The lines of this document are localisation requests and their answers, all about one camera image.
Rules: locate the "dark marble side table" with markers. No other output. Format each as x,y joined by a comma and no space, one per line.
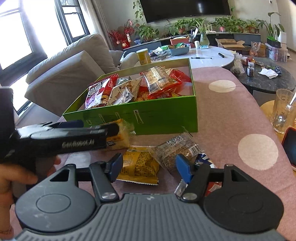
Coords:
262,83

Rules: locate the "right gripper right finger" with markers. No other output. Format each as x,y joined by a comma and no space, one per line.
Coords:
195,175

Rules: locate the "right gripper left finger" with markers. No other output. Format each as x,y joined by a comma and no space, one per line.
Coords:
103,174

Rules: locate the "red-ended rice cracker pack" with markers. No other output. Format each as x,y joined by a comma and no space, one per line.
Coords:
158,81

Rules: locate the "clear brown grain bar pack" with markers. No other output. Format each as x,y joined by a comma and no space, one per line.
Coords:
165,153

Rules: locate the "pink polka dot tablecloth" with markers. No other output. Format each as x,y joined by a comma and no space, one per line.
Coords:
234,132

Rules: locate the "drinking glass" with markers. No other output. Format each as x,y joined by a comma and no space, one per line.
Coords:
283,115

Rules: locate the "red chip bag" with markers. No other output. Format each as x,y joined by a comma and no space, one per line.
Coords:
182,90

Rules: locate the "yellow cake twin pack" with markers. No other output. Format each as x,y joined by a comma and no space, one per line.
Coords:
118,135

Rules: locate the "blue snack tray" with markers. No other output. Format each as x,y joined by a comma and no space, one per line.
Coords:
180,50

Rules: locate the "glass vase with plant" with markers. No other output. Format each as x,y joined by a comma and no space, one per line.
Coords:
203,28

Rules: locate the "black wall television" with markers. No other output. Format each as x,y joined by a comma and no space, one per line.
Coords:
156,10

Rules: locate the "white round coffee table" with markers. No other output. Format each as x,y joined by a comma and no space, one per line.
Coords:
199,58

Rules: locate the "person left hand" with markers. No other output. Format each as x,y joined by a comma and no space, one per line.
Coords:
11,173

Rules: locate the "flat yellow snack packet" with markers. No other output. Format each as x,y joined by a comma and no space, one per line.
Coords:
139,167

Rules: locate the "brown white patterned snack pack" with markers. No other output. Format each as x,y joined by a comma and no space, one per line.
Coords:
125,92

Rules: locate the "yellow tin can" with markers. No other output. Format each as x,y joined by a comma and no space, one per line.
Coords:
143,56

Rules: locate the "red flower decoration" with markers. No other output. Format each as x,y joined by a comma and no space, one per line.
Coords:
122,36

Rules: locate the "red white triangular snack pack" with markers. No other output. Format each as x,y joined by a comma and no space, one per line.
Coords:
182,185

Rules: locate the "red crispy noodle bag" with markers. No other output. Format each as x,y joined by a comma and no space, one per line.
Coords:
100,91

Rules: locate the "beige sofa armchair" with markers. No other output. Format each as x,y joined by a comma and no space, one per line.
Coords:
55,83

